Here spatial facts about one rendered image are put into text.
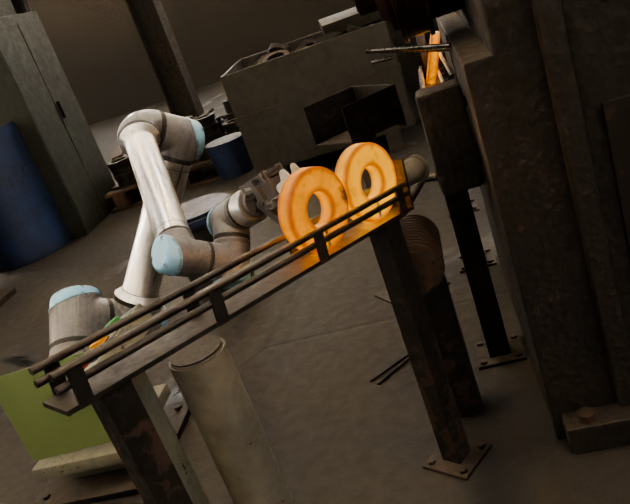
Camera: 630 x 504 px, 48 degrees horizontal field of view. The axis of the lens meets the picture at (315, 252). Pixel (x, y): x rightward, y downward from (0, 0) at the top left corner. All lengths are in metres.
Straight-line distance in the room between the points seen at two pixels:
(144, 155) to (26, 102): 3.18
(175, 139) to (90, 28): 10.83
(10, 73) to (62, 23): 8.05
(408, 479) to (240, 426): 0.46
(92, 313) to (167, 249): 0.63
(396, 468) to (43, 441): 1.02
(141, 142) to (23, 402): 0.79
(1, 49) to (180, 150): 3.07
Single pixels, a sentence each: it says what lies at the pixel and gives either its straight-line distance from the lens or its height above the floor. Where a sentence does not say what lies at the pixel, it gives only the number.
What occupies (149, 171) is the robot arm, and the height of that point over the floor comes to 0.79.
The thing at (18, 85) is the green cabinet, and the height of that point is 1.07.
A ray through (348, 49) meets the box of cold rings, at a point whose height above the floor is 0.65.
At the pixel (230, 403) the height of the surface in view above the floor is 0.41.
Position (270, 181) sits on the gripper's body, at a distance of 1.57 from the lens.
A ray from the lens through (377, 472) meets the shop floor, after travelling 1.78.
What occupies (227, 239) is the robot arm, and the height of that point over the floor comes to 0.61.
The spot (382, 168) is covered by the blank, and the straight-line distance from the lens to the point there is 1.42.
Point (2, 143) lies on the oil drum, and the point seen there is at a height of 0.78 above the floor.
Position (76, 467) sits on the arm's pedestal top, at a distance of 2.17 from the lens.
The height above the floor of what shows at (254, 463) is 0.26.
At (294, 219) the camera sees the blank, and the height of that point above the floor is 0.74.
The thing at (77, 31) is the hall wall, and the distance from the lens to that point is 12.99.
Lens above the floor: 1.11
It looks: 20 degrees down
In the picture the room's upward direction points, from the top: 20 degrees counter-clockwise
